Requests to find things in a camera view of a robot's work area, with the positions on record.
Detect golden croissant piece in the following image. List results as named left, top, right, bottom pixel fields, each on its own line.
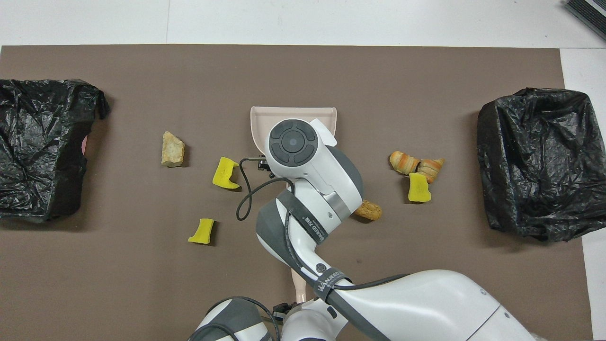
left=389, top=151, right=421, bottom=176

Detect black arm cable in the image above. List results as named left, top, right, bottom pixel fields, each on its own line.
left=236, top=157, right=410, bottom=304
left=192, top=296, right=281, bottom=341

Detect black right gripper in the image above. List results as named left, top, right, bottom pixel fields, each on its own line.
left=258, top=156, right=276, bottom=179

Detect yellow sponge piece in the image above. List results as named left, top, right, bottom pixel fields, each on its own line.
left=407, top=172, right=432, bottom=203

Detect dark grey ribbed box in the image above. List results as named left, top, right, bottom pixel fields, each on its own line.
left=563, top=0, right=606, bottom=41

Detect beige bread chunk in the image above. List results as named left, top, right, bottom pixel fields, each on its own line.
left=161, top=132, right=186, bottom=169

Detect brown table mat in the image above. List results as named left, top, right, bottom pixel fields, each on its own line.
left=0, top=45, right=593, bottom=341

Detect large notched yellow sponge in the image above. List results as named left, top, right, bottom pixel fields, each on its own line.
left=212, top=156, right=242, bottom=190

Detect pale croissant piece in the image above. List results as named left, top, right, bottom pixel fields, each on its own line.
left=417, top=158, right=446, bottom=184

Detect brown bread roll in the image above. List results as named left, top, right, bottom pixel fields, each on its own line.
left=353, top=199, right=383, bottom=222

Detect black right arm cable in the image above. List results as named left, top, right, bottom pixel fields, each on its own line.
left=236, top=157, right=410, bottom=304

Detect black bag-lined trash bin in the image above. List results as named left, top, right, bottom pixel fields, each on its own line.
left=477, top=88, right=606, bottom=242
left=0, top=78, right=110, bottom=223

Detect small notched yellow sponge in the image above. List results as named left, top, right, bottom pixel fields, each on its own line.
left=187, top=218, right=215, bottom=245

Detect beige hand brush black bristles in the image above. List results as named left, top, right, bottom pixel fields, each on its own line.
left=290, top=267, right=309, bottom=304

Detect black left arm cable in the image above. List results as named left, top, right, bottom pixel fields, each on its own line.
left=192, top=296, right=281, bottom=341

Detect beige plastic dustpan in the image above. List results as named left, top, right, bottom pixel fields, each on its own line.
left=250, top=107, right=338, bottom=157

